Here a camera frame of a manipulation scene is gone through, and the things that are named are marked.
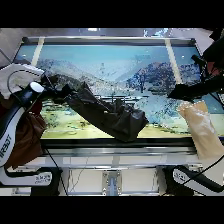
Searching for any black cable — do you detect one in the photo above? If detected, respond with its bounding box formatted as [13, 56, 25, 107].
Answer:
[184, 162, 224, 188]
[43, 147, 69, 197]

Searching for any black garment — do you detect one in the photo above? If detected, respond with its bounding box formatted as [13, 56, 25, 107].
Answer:
[63, 81, 150, 143]

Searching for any beige garment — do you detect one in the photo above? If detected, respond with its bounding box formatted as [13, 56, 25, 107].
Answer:
[177, 100, 224, 162]

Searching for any brown garment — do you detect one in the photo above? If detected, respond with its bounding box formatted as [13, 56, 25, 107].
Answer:
[0, 98, 48, 170]

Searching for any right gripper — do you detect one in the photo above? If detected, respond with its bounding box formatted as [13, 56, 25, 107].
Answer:
[167, 82, 208, 102]

